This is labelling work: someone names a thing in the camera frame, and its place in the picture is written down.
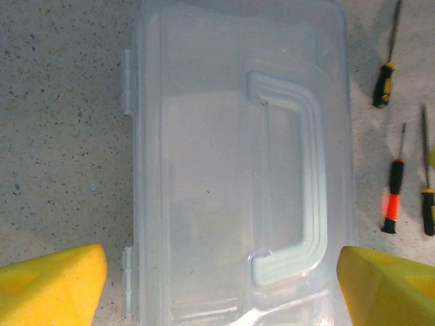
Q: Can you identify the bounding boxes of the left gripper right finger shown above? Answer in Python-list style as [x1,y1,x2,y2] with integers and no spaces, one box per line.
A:
[336,246,435,326]

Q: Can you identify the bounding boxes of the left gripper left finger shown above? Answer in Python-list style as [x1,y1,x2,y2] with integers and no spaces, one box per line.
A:
[0,243,108,326]

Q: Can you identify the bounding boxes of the orange black screwdriver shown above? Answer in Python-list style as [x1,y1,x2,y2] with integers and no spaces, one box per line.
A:
[380,122,408,234]

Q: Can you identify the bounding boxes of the long yellow black screwdriver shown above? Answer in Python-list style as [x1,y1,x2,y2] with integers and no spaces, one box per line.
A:
[372,0,404,109]

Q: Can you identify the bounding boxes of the clear plastic tool box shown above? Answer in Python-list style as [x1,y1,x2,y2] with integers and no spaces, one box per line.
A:
[121,0,358,326]

